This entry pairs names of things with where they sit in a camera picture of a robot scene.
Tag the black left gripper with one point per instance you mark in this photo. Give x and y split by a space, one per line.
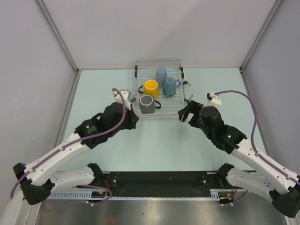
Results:
133 118

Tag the aluminium frame post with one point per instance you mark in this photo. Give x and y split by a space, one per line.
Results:
261 33
56 33

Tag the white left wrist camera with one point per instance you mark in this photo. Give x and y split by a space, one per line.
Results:
125 94

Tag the light blue plain cup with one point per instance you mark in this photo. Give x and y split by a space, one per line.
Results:
161 75

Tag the blue ribbed flower mug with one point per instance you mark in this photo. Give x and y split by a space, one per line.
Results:
170 86

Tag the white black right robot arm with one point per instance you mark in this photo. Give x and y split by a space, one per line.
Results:
275 182

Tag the aluminium frame post right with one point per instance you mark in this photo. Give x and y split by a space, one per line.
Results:
261 33

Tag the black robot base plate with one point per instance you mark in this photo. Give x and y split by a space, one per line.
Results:
163 184

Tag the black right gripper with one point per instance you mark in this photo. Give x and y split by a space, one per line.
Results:
192 107

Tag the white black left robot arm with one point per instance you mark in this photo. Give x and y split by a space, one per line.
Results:
41 178

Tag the grey ceramic mug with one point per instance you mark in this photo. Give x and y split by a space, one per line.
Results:
148 105

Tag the metal wire dish rack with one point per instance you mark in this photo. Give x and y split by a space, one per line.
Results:
169 105

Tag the yellow ceramic mug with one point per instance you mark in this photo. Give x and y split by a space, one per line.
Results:
150 87

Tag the aluminium frame post left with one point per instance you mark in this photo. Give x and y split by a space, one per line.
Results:
56 33

